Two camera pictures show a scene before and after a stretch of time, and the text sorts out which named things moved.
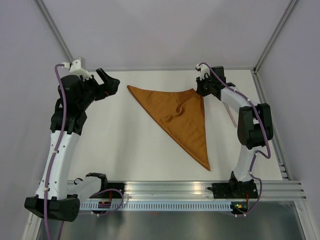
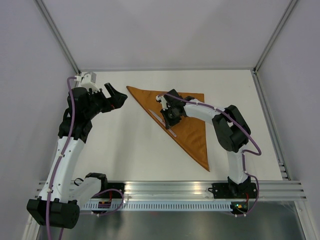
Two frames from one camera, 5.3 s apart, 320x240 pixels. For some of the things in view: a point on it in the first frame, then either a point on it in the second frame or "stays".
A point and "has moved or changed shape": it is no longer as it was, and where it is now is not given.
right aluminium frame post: x=291 y=5 stays
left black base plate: x=115 y=194 stays
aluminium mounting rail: x=191 y=190 stays
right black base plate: x=234 y=190 stays
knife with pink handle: x=229 y=112 has moved or changed shape
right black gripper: x=199 y=90 to x=169 y=123
